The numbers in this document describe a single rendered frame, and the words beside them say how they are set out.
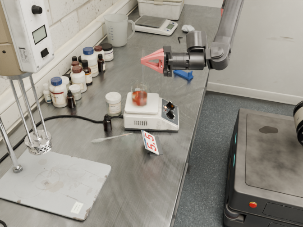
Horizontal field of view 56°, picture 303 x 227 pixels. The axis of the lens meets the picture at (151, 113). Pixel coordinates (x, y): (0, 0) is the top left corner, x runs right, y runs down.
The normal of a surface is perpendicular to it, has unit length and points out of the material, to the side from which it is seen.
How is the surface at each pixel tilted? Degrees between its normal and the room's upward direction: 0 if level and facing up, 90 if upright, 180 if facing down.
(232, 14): 39
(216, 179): 0
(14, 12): 90
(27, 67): 90
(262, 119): 0
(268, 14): 90
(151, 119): 90
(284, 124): 0
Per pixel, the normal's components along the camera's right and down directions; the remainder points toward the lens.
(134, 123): -0.04, 0.61
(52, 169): 0.02, -0.79
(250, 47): -0.27, 0.58
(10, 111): 0.96, 0.18
